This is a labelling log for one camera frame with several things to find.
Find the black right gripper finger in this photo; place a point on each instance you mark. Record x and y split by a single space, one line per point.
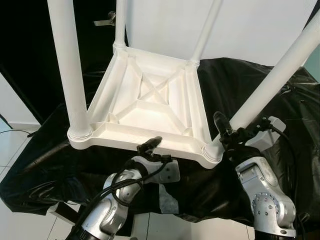
220 122

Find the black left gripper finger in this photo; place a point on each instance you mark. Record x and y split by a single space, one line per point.
150 142

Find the black plastic cover sheet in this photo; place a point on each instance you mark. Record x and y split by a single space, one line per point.
50 165

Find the teal glass panel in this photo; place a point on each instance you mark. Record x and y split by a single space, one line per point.
314 65

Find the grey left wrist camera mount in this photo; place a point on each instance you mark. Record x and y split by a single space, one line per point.
170 172

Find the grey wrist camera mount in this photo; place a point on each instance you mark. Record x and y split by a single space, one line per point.
272 127
170 172

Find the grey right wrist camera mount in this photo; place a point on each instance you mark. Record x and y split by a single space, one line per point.
272 127

